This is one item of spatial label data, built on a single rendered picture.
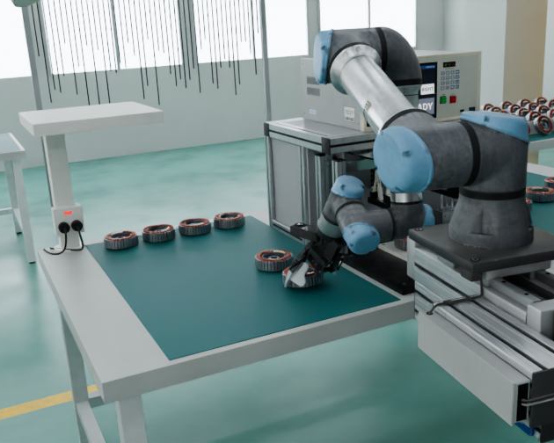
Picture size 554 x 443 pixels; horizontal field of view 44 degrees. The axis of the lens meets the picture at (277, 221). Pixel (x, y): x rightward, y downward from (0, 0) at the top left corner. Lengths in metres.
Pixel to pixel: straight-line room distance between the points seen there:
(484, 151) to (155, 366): 0.80
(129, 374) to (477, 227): 0.76
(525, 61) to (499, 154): 4.93
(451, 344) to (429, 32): 9.10
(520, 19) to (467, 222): 4.88
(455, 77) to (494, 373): 1.31
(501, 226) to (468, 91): 1.04
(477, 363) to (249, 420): 1.69
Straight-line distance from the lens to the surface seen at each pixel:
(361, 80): 1.39
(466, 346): 1.10
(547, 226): 2.40
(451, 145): 1.18
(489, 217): 1.25
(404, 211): 1.59
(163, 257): 2.15
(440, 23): 10.23
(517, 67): 6.09
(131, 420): 1.57
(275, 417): 2.67
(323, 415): 2.68
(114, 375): 1.49
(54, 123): 1.98
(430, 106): 2.15
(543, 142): 3.96
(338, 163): 1.94
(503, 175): 1.24
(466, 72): 2.23
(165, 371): 1.50
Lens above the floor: 1.44
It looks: 17 degrees down
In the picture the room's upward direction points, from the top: 3 degrees counter-clockwise
